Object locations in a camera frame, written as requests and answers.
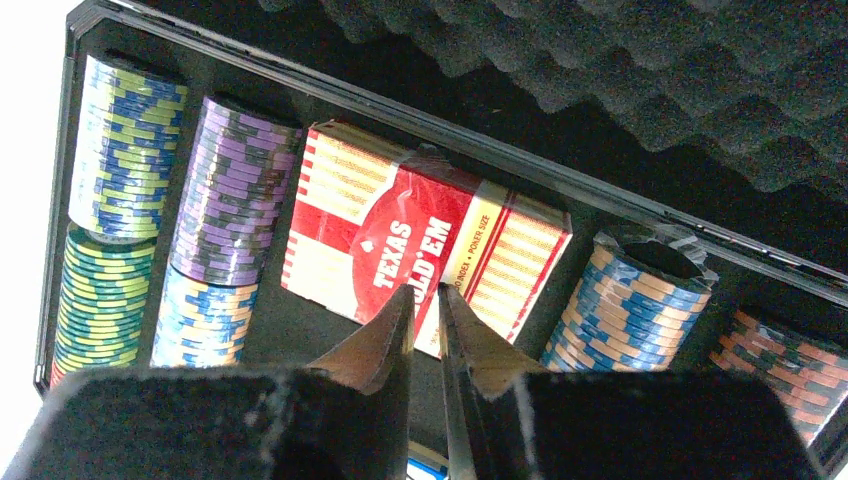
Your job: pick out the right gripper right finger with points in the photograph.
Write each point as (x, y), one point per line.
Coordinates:
(478, 368)

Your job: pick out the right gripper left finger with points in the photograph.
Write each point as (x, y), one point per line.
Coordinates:
(364, 394)

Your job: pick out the red Texas Hold'em card deck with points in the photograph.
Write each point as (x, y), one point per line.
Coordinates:
(370, 215)

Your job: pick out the black poker set case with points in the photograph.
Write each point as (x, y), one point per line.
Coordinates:
(725, 119)

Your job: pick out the blue card deck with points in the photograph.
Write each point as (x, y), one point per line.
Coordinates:
(425, 464)

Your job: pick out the blue orange chip stack row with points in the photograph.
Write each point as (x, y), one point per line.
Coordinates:
(638, 298)

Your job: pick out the purple chip stack row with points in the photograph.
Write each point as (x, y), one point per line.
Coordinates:
(235, 184)

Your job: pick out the green chip stack row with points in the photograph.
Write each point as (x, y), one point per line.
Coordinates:
(130, 122)

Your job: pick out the dark orange chip stack row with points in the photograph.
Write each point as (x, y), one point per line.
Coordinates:
(809, 376)

